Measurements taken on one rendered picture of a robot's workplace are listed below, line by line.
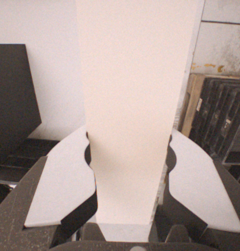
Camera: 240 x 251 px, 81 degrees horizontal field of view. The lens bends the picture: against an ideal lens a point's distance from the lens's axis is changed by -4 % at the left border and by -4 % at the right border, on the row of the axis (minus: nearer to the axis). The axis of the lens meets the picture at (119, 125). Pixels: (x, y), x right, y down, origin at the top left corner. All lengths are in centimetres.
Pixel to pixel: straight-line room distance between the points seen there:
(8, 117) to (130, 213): 41
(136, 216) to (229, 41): 136
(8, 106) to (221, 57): 135
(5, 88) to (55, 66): 16
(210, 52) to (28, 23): 117
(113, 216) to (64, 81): 45
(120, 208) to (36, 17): 53
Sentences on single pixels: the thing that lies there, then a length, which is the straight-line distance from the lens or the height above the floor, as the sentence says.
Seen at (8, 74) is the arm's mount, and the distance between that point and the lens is 50.
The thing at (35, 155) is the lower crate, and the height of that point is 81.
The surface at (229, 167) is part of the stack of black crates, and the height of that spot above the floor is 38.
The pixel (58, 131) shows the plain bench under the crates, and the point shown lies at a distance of 63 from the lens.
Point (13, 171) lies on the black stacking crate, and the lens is 58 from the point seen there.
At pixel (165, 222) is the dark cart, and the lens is 214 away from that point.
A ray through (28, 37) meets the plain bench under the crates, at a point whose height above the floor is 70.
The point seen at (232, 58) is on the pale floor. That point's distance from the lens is 146.
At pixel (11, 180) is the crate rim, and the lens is 53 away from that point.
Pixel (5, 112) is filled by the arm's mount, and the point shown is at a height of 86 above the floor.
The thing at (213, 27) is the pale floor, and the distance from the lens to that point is 136.
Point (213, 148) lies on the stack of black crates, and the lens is 105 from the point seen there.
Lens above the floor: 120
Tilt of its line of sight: 61 degrees down
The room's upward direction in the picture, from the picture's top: 177 degrees counter-clockwise
